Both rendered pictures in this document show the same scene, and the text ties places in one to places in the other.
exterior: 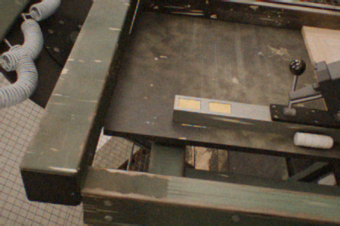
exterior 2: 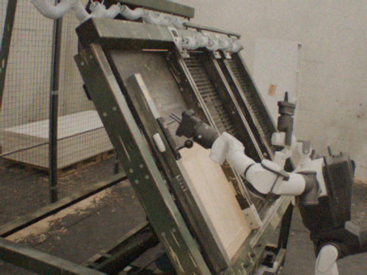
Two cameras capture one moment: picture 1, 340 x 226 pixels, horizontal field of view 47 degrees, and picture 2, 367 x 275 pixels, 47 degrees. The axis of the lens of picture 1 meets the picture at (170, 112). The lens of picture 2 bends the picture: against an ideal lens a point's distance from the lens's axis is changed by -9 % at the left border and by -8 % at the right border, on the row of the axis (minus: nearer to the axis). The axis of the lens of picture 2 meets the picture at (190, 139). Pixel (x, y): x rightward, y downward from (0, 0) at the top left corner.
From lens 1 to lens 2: 121 cm
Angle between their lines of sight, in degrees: 20
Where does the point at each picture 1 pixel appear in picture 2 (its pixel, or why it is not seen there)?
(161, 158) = not seen: hidden behind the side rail
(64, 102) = (115, 24)
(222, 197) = (119, 97)
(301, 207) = (134, 131)
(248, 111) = (153, 107)
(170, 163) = not seen: hidden behind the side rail
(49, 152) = (100, 25)
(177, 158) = not seen: hidden behind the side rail
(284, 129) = (155, 128)
